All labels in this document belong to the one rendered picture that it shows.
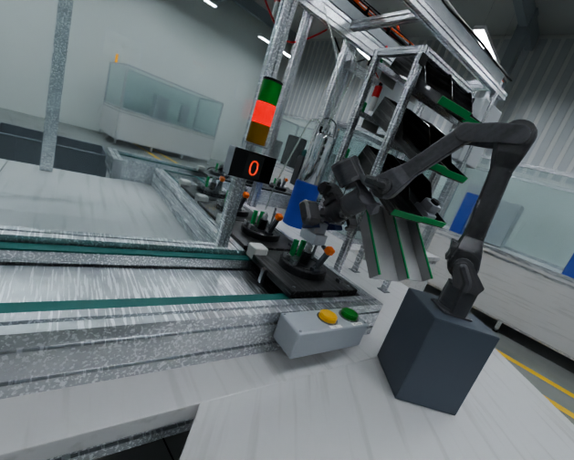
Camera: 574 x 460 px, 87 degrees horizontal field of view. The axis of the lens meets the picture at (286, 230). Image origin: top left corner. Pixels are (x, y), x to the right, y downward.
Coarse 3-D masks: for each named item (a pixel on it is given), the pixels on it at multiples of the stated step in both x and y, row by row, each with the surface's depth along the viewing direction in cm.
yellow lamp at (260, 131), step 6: (252, 126) 74; (258, 126) 74; (264, 126) 74; (252, 132) 74; (258, 132) 74; (264, 132) 75; (246, 138) 76; (252, 138) 75; (258, 138) 75; (264, 138) 75; (258, 144) 75; (264, 144) 76
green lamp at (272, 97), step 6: (264, 78) 72; (264, 84) 72; (270, 84) 71; (276, 84) 72; (264, 90) 72; (270, 90) 72; (276, 90) 72; (258, 96) 73; (264, 96) 72; (270, 96) 72; (276, 96) 73; (270, 102) 73; (276, 102) 74
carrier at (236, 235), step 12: (252, 216) 107; (264, 216) 104; (240, 228) 104; (252, 228) 101; (264, 228) 104; (240, 240) 93; (252, 240) 97; (264, 240) 100; (276, 240) 103; (288, 240) 110
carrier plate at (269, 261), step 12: (276, 252) 93; (264, 264) 81; (276, 264) 84; (276, 276) 76; (288, 276) 79; (336, 276) 90; (288, 288) 72; (300, 288) 74; (312, 288) 76; (324, 288) 78; (336, 288) 81; (348, 288) 84
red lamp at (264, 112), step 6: (258, 102) 73; (264, 102) 72; (258, 108) 73; (264, 108) 73; (270, 108) 73; (258, 114) 73; (264, 114) 73; (270, 114) 74; (252, 120) 76; (258, 120) 73; (264, 120) 74; (270, 120) 75
